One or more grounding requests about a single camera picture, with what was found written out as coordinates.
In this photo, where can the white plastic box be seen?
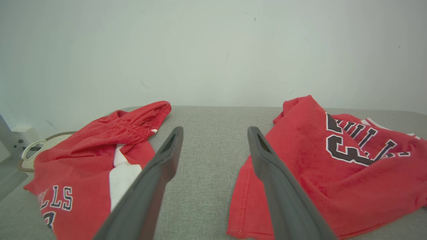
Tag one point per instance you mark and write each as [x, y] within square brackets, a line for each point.
[28, 135]

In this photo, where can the red Bulls jersey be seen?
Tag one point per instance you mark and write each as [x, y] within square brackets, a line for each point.
[317, 186]

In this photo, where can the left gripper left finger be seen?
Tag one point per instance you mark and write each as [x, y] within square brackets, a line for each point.
[146, 193]

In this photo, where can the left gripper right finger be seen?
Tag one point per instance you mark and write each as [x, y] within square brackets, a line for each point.
[283, 200]

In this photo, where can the red Bulls shorts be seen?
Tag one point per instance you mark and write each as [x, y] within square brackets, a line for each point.
[86, 156]

